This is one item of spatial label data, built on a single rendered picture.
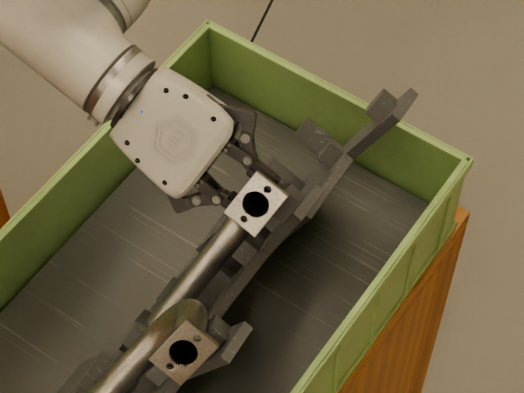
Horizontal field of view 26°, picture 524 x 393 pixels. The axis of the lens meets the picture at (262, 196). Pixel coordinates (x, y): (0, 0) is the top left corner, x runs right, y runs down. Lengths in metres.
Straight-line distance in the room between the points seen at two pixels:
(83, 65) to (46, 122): 1.61
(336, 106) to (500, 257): 1.08
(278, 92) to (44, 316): 0.44
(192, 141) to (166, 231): 0.40
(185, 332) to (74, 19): 0.32
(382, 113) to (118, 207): 0.43
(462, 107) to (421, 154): 1.27
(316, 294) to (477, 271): 1.08
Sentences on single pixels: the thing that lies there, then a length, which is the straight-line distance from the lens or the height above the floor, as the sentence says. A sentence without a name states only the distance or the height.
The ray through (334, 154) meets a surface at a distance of 1.35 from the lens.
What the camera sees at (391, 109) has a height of 1.13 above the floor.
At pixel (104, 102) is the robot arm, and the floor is 1.25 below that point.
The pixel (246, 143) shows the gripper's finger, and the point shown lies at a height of 1.21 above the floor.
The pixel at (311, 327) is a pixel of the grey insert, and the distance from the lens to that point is 1.42.
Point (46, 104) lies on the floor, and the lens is 2.76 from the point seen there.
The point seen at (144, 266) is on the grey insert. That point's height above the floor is 0.85.
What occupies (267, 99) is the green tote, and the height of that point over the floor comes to 0.87.
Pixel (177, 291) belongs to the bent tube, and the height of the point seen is 0.98.
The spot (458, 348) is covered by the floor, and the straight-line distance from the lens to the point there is 2.39.
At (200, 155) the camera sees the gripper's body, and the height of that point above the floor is 1.21.
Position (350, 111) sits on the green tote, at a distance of 1.50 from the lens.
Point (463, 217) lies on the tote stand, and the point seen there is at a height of 0.79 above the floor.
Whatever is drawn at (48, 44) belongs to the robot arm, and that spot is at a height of 1.28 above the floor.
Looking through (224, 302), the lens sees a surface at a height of 1.04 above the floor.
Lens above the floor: 2.10
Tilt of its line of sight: 55 degrees down
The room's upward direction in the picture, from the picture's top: straight up
